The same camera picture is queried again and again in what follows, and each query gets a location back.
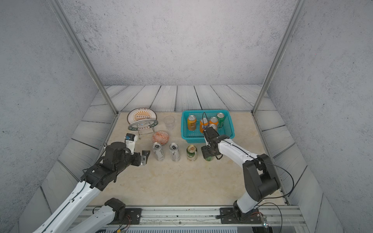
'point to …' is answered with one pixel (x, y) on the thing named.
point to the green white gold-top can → (192, 153)
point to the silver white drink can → (157, 148)
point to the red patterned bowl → (161, 137)
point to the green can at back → (220, 116)
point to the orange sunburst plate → (141, 113)
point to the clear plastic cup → (169, 122)
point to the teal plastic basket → (195, 136)
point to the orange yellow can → (192, 122)
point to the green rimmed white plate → (142, 124)
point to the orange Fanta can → (204, 124)
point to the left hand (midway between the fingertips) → (144, 150)
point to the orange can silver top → (213, 120)
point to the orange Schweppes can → (214, 126)
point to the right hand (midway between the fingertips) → (210, 151)
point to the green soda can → (209, 158)
